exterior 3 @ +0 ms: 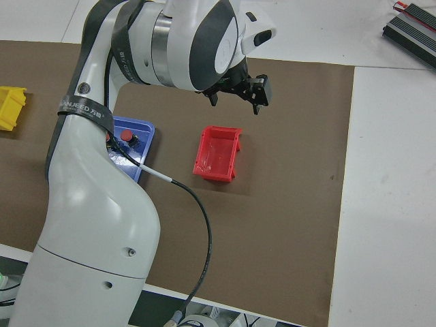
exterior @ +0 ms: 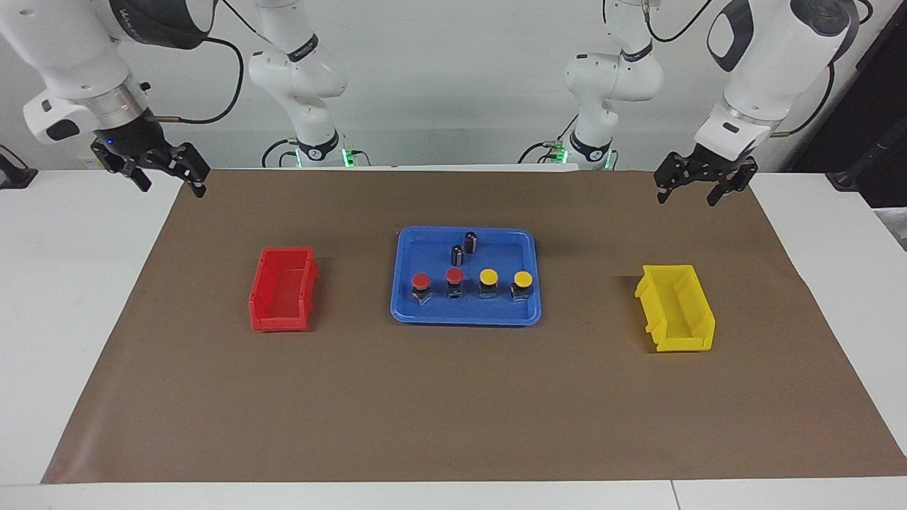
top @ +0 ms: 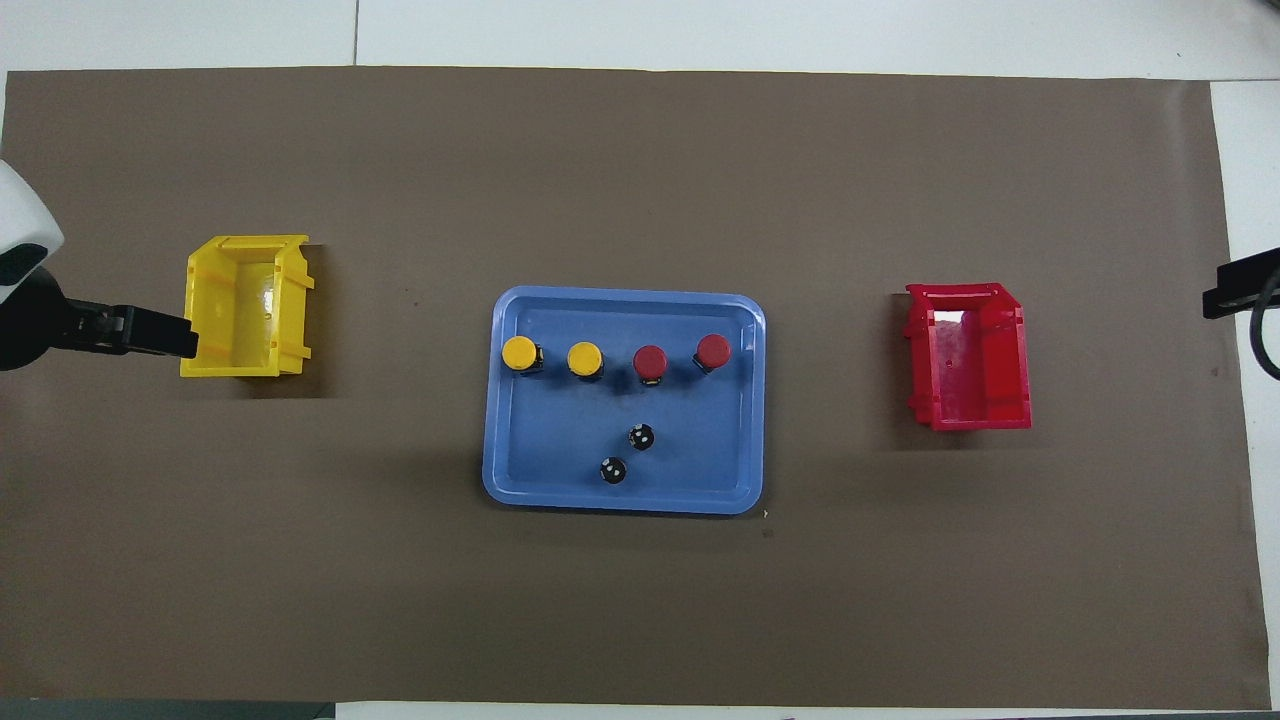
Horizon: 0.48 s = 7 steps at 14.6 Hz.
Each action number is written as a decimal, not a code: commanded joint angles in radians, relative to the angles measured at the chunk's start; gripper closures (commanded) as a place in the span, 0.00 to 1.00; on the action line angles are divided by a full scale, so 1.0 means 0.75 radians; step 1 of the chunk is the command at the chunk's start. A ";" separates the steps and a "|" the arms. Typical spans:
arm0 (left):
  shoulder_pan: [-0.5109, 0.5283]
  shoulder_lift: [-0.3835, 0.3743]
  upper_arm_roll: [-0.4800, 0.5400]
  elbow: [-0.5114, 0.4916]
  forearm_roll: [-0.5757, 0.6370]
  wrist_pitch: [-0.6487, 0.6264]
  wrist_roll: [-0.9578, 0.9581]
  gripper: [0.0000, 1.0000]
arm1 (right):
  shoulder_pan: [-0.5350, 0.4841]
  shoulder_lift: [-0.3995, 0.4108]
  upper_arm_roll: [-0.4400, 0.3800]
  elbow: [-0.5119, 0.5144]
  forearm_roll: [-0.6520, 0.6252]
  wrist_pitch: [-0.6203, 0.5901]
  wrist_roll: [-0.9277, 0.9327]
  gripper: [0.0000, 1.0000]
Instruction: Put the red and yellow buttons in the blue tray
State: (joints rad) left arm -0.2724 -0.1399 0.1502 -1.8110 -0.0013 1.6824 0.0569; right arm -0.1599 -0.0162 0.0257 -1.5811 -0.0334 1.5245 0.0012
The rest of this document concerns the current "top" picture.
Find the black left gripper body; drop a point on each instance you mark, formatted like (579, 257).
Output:
(40, 325)

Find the yellow push button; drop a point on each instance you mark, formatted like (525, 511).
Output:
(519, 352)
(585, 357)

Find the red push button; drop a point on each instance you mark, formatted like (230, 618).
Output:
(714, 349)
(650, 360)

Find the blue plastic tray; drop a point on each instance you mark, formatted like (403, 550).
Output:
(560, 430)

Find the yellow plastic storage bin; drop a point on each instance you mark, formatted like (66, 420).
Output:
(290, 300)

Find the red plastic storage bin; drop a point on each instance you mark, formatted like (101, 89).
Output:
(1005, 340)

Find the small black cylinder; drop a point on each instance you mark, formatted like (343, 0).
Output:
(641, 437)
(613, 471)

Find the brown paper table mat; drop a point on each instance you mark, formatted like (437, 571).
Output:
(640, 150)

